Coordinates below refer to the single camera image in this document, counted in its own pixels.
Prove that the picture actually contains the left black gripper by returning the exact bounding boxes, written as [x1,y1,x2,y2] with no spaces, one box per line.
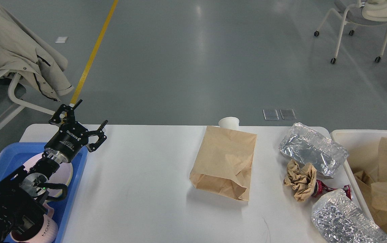
[42,99,109,164]

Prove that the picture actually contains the pink plate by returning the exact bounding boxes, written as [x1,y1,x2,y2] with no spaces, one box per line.
[20,163,73,202]

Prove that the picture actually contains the white paper cup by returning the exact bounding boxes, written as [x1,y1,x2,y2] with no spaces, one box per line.
[218,117,240,131]

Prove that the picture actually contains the foil container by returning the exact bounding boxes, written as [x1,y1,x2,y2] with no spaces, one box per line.
[278,123,349,179]
[311,189,387,243]

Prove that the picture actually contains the brown paper ball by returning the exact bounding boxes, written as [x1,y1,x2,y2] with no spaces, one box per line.
[283,159,317,202]

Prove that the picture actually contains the crushed red soda can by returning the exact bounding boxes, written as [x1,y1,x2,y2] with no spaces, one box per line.
[311,180,353,200]

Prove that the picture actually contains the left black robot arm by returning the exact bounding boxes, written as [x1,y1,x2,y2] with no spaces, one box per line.
[0,100,108,243]

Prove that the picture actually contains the blue plastic tray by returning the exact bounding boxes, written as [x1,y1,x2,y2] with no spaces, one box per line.
[0,142,88,243]

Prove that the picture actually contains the white floor tag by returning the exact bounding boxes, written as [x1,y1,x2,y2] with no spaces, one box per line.
[55,36,68,44]

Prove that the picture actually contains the pink mug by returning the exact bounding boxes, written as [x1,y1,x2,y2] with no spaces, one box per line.
[10,203,59,243]

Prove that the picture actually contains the beige coat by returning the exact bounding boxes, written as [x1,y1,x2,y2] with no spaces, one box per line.
[0,5,74,101]

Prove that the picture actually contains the clear floor plate left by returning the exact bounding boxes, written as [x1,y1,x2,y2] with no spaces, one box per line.
[263,109,280,120]

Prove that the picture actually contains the clear floor plate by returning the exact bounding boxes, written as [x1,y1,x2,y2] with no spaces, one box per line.
[263,109,280,120]
[279,109,297,120]

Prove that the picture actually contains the clear floor plate right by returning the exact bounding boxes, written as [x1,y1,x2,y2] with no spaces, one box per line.
[279,109,297,120]

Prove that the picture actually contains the beige plastic bin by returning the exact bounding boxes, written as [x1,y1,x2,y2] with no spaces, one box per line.
[330,129,387,219]

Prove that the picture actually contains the far white chair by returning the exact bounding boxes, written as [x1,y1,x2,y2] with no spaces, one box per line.
[314,0,387,64]

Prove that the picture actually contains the paper bag in bin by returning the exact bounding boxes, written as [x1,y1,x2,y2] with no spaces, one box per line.
[354,171,387,227]

